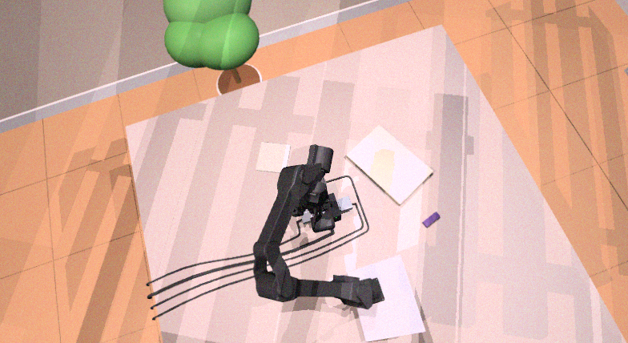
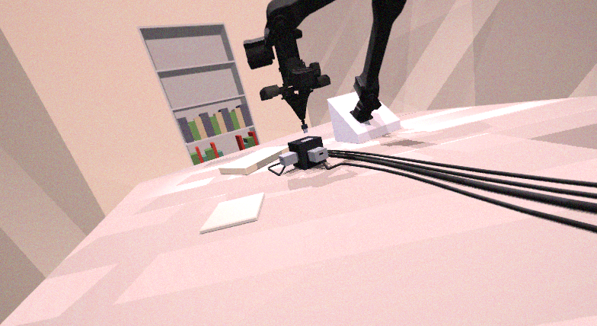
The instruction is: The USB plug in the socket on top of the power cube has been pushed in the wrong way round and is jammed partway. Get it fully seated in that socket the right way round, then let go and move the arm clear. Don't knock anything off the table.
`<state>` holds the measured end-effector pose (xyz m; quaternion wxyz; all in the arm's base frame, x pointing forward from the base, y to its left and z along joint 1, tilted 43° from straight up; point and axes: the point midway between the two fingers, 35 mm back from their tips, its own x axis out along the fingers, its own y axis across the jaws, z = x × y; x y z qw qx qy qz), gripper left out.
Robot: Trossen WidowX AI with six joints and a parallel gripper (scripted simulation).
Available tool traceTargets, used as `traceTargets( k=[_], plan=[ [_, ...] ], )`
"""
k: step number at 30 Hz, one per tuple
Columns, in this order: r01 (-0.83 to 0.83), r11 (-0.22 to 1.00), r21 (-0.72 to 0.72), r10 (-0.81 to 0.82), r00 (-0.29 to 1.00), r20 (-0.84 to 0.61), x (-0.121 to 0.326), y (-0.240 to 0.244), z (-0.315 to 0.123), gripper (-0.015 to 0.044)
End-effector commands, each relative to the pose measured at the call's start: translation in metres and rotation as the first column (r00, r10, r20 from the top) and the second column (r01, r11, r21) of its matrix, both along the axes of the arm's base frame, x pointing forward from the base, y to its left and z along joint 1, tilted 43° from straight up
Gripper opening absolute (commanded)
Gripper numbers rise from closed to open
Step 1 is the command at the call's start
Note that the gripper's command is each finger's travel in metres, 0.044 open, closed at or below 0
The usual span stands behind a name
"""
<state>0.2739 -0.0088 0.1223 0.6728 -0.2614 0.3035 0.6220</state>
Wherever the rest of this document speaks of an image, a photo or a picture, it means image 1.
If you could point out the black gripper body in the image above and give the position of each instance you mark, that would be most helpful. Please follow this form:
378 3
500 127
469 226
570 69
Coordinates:
322 222

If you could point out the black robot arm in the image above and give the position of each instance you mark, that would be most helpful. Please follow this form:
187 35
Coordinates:
297 185

